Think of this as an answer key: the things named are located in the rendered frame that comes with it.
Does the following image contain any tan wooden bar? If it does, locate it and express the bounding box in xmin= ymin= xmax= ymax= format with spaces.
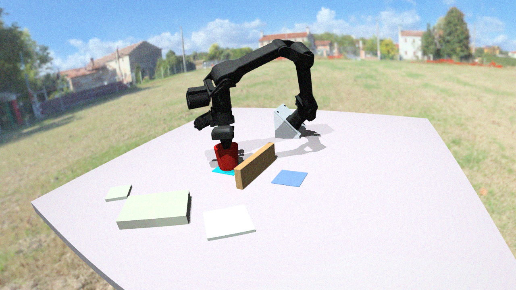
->
xmin=234 ymin=142 xmax=275 ymax=190

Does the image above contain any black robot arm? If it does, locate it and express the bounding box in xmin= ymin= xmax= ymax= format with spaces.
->
xmin=186 ymin=39 xmax=318 ymax=131

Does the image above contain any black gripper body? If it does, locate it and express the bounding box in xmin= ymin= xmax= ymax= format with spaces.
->
xmin=211 ymin=103 xmax=235 ymax=140

